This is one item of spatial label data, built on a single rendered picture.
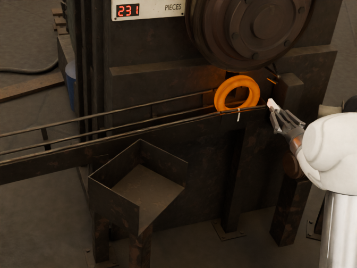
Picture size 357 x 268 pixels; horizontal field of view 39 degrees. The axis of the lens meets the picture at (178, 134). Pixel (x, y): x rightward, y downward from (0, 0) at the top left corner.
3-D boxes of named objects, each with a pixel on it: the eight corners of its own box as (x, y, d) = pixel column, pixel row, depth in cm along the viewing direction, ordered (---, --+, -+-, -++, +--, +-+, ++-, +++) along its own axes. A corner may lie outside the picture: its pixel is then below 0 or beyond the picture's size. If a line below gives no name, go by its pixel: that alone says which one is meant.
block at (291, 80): (264, 120, 220) (274, 72, 206) (280, 118, 222) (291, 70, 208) (276, 135, 212) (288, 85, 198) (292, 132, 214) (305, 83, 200)
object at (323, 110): (317, 114, 214) (319, 101, 210) (339, 116, 212) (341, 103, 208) (316, 121, 209) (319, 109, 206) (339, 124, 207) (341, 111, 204)
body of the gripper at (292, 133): (287, 151, 182) (274, 134, 188) (307, 147, 185) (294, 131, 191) (292, 135, 177) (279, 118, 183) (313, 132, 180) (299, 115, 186)
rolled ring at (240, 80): (264, 76, 193) (260, 72, 196) (220, 81, 188) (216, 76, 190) (256, 116, 204) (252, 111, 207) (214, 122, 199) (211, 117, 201)
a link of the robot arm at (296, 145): (315, 159, 181) (306, 148, 185) (322, 140, 175) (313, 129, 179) (293, 164, 178) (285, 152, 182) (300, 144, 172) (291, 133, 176)
